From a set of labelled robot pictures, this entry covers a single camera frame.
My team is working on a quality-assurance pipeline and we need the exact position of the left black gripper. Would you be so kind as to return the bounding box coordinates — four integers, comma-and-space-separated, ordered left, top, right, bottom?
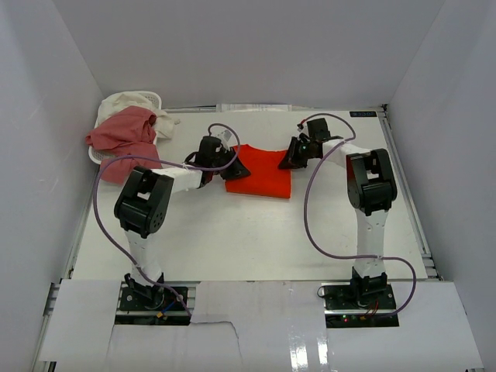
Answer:
209, 147, 250, 181

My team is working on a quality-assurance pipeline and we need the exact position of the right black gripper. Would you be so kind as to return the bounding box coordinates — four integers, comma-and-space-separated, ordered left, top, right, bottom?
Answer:
277, 137, 314, 170

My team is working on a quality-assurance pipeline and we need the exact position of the orange t-shirt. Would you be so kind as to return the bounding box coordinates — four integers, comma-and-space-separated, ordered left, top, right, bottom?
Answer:
225, 144, 291, 199

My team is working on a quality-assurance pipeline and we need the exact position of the pink t-shirt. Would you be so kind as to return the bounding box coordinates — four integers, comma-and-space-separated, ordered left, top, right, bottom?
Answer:
85, 106, 161, 184

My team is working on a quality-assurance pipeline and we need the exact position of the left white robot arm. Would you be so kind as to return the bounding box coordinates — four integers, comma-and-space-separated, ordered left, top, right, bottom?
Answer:
114, 136, 251, 309

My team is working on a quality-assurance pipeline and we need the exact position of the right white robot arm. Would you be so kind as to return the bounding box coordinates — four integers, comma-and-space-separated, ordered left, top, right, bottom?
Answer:
278, 114, 398, 309

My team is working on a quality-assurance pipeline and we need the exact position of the dark label sticker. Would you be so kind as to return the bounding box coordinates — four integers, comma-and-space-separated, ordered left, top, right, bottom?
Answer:
350, 111, 377, 118

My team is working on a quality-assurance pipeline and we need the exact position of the cream white t-shirt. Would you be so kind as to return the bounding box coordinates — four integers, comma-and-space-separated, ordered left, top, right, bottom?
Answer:
98, 91, 182, 141

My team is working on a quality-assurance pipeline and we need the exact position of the white laundry basket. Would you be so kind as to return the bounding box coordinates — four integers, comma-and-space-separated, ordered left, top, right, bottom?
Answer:
88, 91, 170, 165

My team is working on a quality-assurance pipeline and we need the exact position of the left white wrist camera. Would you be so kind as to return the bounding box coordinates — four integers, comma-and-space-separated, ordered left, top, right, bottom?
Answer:
217, 129, 232, 147

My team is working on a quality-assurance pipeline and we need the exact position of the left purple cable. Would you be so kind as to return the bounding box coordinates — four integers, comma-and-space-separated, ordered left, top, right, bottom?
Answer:
92, 122, 242, 315

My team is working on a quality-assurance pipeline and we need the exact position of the purple cable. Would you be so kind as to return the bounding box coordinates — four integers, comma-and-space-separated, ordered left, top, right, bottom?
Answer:
92, 122, 242, 315
296, 112, 418, 315

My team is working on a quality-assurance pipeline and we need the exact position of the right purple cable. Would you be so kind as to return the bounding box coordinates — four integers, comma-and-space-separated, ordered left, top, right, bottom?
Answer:
296, 112, 418, 315

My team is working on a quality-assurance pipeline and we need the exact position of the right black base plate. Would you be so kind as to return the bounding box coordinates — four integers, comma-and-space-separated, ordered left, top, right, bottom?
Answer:
317, 284, 399, 329

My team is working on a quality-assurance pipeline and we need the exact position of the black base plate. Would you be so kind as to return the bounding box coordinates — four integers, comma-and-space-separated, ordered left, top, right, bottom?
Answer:
115, 285, 191, 326
317, 284, 399, 329

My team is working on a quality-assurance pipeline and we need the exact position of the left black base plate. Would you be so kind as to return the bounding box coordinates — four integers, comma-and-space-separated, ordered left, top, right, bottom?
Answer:
115, 285, 191, 326

